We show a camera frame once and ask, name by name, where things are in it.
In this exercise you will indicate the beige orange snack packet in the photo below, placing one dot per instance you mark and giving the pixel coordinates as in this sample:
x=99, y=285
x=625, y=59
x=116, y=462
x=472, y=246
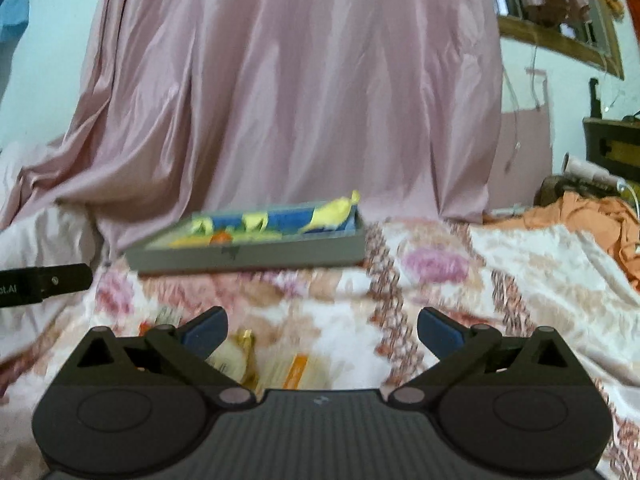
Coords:
x=296, y=372

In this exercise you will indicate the pink satin sheet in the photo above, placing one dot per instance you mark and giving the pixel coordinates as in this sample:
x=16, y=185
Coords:
x=280, y=90

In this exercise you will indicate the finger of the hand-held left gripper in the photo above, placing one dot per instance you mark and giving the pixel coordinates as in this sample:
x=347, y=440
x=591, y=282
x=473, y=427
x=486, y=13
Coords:
x=67, y=279

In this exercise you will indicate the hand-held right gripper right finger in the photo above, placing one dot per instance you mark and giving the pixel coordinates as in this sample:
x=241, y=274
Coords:
x=440, y=336

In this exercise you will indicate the dark wooden cabinet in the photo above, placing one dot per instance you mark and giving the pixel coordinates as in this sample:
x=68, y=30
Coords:
x=612, y=140

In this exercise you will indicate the wooden window frame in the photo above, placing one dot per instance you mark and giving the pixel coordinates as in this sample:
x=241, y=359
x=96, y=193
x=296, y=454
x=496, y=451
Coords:
x=560, y=40

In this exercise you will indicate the dark brown object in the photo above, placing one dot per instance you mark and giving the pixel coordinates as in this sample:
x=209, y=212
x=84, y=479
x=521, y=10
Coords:
x=552, y=189

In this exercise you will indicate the white roll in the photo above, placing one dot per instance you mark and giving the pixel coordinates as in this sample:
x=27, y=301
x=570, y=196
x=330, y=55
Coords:
x=587, y=169

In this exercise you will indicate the orange cloth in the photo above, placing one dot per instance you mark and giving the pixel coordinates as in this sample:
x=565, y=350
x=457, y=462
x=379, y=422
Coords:
x=590, y=220

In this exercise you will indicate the grey box with colourful lining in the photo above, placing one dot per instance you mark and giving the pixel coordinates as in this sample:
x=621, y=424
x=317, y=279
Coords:
x=240, y=256

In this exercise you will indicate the blue cloth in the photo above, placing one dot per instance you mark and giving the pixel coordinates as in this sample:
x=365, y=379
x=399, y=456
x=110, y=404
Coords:
x=12, y=5

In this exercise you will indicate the white duvet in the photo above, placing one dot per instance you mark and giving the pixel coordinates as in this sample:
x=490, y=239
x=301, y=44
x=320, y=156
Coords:
x=45, y=230

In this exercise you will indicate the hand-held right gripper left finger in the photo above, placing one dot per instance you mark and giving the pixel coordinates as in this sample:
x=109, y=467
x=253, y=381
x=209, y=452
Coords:
x=205, y=334

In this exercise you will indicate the floral blanket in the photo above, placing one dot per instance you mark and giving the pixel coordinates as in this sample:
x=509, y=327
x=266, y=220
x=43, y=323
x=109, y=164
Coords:
x=500, y=280

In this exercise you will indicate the crumpled yellow paper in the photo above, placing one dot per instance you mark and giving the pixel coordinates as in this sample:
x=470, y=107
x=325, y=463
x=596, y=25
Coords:
x=332, y=212

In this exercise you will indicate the orange tangerine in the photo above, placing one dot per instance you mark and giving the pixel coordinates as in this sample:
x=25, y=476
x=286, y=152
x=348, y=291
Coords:
x=220, y=237

